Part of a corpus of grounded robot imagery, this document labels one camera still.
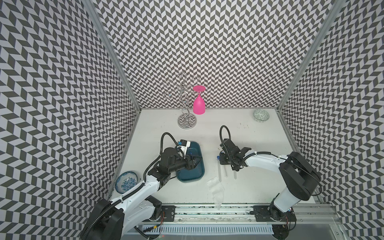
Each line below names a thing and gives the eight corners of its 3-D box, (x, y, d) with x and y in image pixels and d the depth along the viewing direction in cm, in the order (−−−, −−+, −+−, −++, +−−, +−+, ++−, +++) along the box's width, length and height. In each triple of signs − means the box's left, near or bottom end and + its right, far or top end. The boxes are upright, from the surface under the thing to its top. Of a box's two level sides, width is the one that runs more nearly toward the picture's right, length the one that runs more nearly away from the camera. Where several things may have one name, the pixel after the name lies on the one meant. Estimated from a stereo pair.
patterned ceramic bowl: (254, 122, 111) (255, 118, 107) (251, 113, 117) (252, 109, 113) (268, 122, 111) (270, 118, 107) (265, 113, 117) (267, 109, 113)
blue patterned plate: (122, 193, 83) (116, 189, 76) (118, 182, 86) (112, 178, 80) (140, 182, 87) (135, 177, 80) (135, 172, 90) (130, 167, 84)
